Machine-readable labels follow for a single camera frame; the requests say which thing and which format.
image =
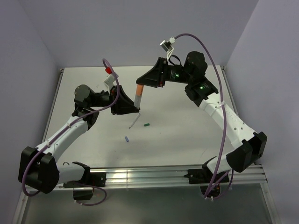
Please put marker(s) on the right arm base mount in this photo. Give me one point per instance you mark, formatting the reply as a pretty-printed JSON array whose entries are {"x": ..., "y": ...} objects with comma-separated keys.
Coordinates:
[{"x": 204, "y": 176}]

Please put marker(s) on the orange highlighter cap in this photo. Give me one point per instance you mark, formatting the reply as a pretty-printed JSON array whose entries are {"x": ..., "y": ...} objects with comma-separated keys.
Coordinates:
[{"x": 139, "y": 90}]

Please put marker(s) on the orange highlighter marker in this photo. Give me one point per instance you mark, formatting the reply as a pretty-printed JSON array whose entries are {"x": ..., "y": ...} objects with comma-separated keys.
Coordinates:
[{"x": 137, "y": 101}]

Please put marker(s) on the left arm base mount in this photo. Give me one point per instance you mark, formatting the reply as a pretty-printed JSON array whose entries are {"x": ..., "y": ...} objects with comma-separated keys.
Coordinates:
[{"x": 96, "y": 181}]

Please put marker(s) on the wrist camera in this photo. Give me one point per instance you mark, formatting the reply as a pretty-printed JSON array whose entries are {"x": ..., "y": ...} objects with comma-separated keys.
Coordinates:
[
  {"x": 167, "y": 45},
  {"x": 109, "y": 82}
]

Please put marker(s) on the aluminium mounting rail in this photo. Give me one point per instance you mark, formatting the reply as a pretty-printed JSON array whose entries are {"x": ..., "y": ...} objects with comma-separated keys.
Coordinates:
[{"x": 167, "y": 176}]

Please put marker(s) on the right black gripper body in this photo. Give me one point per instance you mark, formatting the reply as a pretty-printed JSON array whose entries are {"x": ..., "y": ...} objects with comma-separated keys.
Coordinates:
[{"x": 174, "y": 73}]

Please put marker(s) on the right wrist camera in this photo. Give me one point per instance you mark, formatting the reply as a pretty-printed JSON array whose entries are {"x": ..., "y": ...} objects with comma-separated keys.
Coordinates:
[{"x": 167, "y": 45}]

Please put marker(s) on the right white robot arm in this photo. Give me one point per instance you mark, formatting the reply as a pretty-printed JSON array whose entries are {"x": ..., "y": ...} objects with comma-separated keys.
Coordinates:
[{"x": 248, "y": 145}]

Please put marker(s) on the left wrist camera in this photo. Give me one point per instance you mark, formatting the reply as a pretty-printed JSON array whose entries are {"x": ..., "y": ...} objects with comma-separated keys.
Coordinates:
[{"x": 109, "y": 82}]

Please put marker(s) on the white blue acrylic marker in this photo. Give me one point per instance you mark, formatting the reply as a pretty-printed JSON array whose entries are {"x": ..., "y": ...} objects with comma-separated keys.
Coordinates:
[{"x": 134, "y": 121}]

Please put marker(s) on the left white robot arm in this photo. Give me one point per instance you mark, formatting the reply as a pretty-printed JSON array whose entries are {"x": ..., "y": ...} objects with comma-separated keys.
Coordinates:
[{"x": 38, "y": 166}]

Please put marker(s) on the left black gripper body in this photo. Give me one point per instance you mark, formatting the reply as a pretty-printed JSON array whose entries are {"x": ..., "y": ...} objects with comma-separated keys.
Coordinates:
[{"x": 113, "y": 95}]

